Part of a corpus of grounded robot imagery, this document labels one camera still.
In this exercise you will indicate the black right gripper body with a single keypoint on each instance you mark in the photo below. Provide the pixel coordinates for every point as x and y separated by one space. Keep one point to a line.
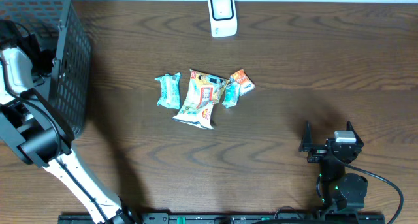
317 154

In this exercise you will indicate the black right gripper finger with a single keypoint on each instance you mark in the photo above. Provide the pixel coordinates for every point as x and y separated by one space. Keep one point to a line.
350 128
306 143

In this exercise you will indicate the orange tissue pack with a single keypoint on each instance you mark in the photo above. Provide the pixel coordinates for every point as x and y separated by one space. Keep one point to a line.
245 83

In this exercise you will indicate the green tissue pack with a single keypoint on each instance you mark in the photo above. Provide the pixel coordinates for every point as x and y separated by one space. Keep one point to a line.
232 93

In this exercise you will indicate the yellow snack bag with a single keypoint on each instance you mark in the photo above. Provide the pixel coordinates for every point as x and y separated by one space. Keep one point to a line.
204 91

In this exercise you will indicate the pale green wet wipes pack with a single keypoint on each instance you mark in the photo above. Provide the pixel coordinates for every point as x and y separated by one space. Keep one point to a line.
170 91

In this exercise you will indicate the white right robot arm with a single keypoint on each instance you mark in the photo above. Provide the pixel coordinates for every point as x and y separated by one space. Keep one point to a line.
340 192

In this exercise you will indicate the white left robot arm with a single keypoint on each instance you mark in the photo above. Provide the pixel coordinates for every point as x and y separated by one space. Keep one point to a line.
43 95

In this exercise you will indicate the white barcode scanner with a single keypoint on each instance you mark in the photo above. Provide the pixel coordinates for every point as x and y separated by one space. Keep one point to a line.
223 18

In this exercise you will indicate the dark grey mesh basket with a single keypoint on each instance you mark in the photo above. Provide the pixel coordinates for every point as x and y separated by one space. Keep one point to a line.
55 25

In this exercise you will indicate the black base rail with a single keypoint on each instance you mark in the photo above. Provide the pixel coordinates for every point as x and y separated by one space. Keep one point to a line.
165 218

